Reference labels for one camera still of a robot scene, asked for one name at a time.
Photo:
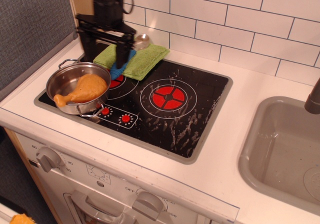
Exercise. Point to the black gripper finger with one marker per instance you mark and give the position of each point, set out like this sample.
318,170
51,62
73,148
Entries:
123,53
89,45

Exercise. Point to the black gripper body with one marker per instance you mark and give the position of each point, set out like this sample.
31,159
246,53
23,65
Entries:
106,24

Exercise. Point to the blue handled metal spoon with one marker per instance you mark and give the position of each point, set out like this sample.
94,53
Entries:
141,42

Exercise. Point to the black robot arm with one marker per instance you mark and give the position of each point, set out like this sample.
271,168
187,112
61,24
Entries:
106,24

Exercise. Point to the orange object at corner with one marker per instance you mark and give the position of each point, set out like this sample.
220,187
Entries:
21,219

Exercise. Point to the green folded cloth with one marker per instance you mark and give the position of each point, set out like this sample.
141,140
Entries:
139,65

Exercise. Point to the orange toy chicken drumstick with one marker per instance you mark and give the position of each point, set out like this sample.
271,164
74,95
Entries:
88,88

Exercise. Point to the silver metal pot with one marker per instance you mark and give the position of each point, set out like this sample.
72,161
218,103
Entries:
64,81

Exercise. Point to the red left stove knob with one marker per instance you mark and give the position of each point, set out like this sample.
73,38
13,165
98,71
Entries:
105,111

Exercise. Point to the red stove knob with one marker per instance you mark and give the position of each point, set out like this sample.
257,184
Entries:
125,119
105,111

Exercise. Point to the red right stove knob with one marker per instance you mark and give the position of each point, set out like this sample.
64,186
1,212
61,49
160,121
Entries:
125,119

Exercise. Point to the black toy stovetop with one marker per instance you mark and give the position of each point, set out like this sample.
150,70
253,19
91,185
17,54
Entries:
172,109

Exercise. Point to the grey left oven knob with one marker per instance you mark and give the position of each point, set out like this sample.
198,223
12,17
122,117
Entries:
48,159

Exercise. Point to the grey oven knob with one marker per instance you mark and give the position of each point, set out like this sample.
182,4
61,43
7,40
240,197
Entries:
148,205
48,159

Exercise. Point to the white toy oven front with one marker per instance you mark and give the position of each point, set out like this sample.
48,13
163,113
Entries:
81,193

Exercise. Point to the grey right oven knob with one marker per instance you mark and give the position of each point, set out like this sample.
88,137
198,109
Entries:
148,205

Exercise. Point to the grey sink basin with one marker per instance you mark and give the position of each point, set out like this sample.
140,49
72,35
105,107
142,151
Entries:
281,154

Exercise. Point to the grey faucet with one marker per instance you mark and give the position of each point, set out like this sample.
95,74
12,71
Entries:
312,104

